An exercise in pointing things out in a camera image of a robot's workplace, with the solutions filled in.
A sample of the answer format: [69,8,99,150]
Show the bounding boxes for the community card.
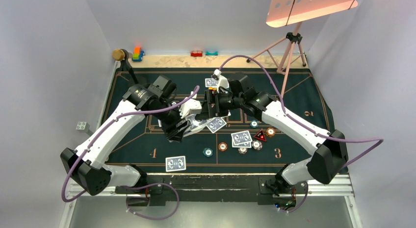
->
[207,117,227,133]

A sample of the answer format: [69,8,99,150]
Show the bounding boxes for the red toy block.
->
[190,50,204,57]

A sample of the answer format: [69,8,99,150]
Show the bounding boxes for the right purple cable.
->
[218,55,384,214]

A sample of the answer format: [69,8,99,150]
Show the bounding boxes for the brass round knob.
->
[112,49,129,61]

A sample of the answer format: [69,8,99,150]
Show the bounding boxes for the colourful toy block stack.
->
[131,47,145,62]

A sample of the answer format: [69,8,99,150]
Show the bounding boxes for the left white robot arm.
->
[60,76,200,202]

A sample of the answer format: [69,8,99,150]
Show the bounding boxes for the peach blue chips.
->
[252,140,262,151]

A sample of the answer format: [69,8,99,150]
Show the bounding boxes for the peach blue chip stack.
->
[238,148,248,154]

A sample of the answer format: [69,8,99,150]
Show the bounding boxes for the red black all-in triangle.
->
[253,129,267,142]

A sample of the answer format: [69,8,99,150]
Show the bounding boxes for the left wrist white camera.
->
[179,99,202,118]

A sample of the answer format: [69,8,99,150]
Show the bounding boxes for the orange chips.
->
[266,127,276,137]

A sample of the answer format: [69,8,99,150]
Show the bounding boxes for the green blue chip stack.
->
[203,148,213,157]

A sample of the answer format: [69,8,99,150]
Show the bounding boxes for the orange red chip stack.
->
[218,142,228,152]

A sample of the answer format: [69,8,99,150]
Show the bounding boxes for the pink music stand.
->
[252,0,358,95]

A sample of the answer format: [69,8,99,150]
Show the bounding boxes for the blue playing card deck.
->
[183,117,208,137]

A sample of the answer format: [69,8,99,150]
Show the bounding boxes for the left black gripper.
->
[151,100,191,142]

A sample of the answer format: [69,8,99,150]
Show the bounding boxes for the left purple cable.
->
[61,85,201,221]

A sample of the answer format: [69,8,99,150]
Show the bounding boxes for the green poker table mat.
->
[102,68,335,173]

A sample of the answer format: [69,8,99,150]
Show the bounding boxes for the teal toy block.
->
[205,50,218,56]

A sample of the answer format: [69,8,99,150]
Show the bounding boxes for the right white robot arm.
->
[195,70,348,192]

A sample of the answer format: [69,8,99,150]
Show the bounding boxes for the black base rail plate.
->
[115,174,307,207]

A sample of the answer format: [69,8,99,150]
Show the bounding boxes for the green blue chips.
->
[250,120,259,128]

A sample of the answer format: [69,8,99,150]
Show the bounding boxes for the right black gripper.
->
[196,89,244,119]

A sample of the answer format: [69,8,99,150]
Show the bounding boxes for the purple cable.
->
[61,85,201,221]
[218,55,384,214]

